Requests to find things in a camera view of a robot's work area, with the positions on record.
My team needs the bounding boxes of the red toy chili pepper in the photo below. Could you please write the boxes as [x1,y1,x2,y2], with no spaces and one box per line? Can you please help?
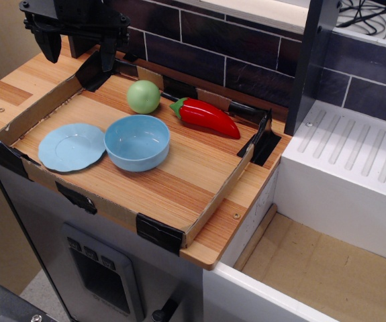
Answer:
[169,97,240,140]

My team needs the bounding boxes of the black cables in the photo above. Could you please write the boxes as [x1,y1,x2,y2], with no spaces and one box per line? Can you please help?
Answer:
[336,0,386,36]

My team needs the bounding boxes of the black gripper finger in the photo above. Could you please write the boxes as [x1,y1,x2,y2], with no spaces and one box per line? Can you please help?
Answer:
[99,37,117,72]
[32,27,61,63]

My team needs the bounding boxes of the dark grey vertical post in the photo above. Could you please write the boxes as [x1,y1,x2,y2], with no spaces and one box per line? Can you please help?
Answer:
[285,0,340,136]

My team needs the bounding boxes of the green toy ball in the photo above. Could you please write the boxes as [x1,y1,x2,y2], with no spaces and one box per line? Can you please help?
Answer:
[126,80,160,114]

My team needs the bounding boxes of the light blue plastic plate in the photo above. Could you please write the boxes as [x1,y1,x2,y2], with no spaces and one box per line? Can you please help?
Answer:
[38,123,105,172]

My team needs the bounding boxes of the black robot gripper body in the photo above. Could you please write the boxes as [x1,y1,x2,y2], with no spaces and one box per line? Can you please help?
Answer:
[19,1,130,44]

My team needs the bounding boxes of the light blue plastic bowl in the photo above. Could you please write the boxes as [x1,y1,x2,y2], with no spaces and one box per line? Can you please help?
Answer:
[104,115,171,172]

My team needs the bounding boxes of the grey toy oven front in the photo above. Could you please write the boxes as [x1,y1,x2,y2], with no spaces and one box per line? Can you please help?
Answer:
[0,165,203,321]

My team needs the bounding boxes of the white toy sink basin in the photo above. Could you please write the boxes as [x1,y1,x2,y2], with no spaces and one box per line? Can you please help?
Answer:
[203,102,386,321]

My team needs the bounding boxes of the cardboard tray frame with tape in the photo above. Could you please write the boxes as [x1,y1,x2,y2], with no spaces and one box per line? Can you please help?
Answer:
[0,52,291,269]

